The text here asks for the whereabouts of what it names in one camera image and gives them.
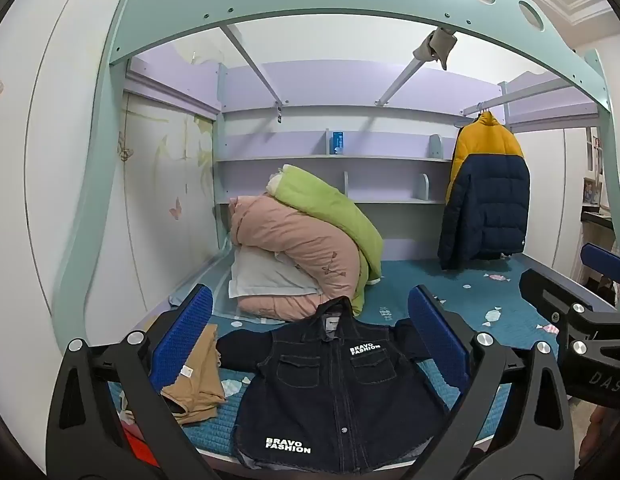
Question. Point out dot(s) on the wardrobe door with flower print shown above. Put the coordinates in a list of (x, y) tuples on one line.
[(160, 200)]

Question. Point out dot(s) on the mint green bunk bed frame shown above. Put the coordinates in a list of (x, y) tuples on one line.
[(340, 7)]

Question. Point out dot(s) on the green quilt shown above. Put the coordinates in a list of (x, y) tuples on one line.
[(335, 215)]

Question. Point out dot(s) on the teal quilted bed sheet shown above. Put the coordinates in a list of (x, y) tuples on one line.
[(440, 295)]

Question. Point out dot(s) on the pink quilt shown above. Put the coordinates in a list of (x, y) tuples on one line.
[(295, 255)]

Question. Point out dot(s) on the small blue box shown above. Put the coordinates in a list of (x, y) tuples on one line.
[(338, 142)]

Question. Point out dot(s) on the red cloth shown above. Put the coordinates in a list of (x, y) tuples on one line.
[(140, 452)]

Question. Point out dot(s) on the tan folded pants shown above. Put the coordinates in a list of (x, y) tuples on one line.
[(192, 380)]

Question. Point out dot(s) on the dark desk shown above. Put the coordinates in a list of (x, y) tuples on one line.
[(597, 217)]

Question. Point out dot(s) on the grey hanging cloth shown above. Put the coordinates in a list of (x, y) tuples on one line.
[(434, 46)]

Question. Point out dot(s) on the picture frame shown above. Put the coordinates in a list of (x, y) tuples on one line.
[(592, 191)]

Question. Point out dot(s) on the yellow and navy puffer jacket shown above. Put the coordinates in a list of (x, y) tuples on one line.
[(487, 200)]

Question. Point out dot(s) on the dark denim jacket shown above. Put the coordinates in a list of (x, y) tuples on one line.
[(330, 385)]

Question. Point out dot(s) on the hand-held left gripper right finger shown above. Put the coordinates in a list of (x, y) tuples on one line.
[(435, 335)]

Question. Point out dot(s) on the white pillow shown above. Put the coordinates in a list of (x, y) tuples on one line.
[(270, 277)]

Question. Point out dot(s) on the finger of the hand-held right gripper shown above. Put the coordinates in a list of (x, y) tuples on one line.
[(545, 295), (602, 256)]

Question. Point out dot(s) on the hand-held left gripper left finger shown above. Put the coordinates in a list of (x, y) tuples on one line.
[(187, 327)]

